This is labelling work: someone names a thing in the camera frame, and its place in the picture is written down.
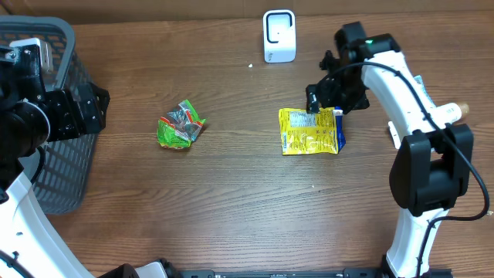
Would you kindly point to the white tube gold cap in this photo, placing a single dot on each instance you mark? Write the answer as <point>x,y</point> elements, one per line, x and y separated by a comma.
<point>448,113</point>

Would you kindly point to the yellow snack packet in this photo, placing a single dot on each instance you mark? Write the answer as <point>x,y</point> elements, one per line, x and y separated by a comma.
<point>306,133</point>

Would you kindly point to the white barcode scanner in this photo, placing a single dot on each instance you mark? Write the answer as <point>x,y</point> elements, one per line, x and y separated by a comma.
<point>279,36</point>

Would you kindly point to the grey plastic mesh basket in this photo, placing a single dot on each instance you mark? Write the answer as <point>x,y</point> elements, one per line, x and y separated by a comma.
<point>61,185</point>

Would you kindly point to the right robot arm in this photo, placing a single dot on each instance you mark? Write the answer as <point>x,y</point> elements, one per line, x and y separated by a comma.
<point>431,168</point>

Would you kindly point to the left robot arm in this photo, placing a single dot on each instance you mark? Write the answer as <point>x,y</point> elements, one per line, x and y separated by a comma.
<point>30,246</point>

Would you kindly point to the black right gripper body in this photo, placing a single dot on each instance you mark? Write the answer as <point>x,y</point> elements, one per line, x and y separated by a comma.
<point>345,89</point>

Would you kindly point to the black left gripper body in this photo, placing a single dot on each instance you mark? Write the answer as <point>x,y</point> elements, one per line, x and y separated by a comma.
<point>64,118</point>

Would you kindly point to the green snack packet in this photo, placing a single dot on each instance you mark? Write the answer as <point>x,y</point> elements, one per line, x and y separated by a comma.
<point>179,128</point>

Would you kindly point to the teal tissue packet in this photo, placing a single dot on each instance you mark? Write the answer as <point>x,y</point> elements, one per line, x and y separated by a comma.
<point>418,79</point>

